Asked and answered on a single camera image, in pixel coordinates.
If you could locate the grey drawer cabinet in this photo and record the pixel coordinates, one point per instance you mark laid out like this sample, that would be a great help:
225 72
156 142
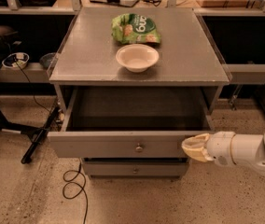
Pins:
188 55

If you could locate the green snack bag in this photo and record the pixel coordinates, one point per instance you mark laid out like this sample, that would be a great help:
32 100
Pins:
130 28

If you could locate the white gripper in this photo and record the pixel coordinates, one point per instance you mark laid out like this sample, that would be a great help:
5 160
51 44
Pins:
220 148

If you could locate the grey drawer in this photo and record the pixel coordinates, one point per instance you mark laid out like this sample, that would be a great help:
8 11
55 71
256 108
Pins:
146 167
130 122

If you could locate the dark bowl on shelf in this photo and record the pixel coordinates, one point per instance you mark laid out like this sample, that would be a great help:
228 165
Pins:
47 59

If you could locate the white bowl with items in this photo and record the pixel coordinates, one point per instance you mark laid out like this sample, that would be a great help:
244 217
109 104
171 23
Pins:
16 60

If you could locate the white paper bowl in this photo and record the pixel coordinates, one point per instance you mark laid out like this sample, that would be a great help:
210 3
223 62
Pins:
137 58

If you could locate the black stand legs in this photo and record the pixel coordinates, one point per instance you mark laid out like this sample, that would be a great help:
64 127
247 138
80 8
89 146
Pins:
35 134

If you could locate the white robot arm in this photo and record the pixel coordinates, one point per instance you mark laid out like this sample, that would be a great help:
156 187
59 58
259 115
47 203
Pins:
248 150

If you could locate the grey bottom drawer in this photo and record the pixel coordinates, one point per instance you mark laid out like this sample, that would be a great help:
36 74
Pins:
146 167

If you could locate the grey top drawer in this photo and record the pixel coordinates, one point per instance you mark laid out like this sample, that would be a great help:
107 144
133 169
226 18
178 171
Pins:
130 122

